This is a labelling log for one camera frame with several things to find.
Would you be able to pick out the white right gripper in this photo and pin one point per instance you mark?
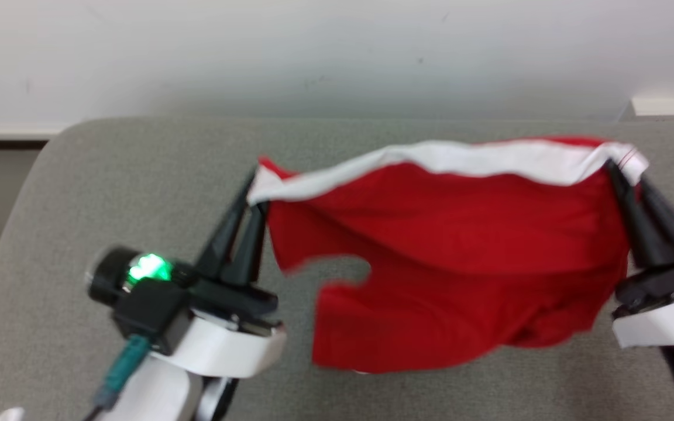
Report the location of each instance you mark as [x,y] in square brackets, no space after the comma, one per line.
[664,304]

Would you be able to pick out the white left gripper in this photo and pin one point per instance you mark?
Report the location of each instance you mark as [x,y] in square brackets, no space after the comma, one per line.
[226,345]

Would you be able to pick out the red and white shorts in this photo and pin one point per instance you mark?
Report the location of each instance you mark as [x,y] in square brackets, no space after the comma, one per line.
[460,245]

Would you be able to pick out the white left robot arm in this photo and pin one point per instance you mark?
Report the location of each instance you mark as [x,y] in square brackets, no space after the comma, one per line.
[155,394]

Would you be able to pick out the black left gripper cylinder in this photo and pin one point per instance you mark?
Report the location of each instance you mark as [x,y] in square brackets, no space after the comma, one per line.
[112,275]

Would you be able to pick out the white skirting board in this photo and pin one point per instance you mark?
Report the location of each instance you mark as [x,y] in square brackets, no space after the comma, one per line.
[3,131]

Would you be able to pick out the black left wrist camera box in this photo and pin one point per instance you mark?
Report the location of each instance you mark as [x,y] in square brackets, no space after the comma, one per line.
[150,316]

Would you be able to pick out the white wall socket box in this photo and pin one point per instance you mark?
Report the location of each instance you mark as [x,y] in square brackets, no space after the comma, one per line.
[656,108]

